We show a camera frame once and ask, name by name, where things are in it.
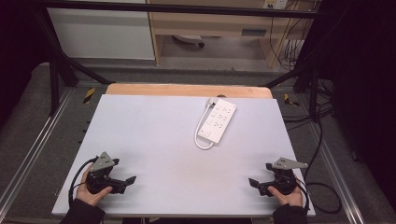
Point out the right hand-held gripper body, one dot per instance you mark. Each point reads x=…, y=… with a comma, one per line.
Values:
x=284, y=177

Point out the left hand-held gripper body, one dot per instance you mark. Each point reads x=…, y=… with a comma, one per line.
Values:
x=100, y=174

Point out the person's right hand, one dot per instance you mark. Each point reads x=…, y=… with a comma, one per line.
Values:
x=288, y=199

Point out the person's left hand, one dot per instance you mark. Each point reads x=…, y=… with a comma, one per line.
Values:
x=88, y=194

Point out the white board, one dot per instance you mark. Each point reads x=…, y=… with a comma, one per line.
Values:
x=162, y=149

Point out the white power strip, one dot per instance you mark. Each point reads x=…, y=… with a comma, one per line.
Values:
x=218, y=120

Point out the wooden table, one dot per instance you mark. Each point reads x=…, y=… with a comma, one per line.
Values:
x=174, y=90

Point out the black curtain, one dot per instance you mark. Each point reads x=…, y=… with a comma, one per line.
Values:
x=15, y=46
x=364, y=77

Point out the white cabinet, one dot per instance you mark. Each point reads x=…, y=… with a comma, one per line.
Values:
x=99, y=34

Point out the office chair wheel base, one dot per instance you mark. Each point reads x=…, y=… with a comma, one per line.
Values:
x=190, y=39

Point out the light wooden desk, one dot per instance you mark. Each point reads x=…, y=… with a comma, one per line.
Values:
x=211, y=28

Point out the aluminium floor rail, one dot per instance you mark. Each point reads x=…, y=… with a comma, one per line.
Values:
x=334, y=174
x=34, y=146

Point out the white wall socket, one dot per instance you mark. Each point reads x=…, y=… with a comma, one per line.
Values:
x=275, y=3

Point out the black metal frame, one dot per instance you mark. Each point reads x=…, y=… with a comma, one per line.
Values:
x=174, y=8

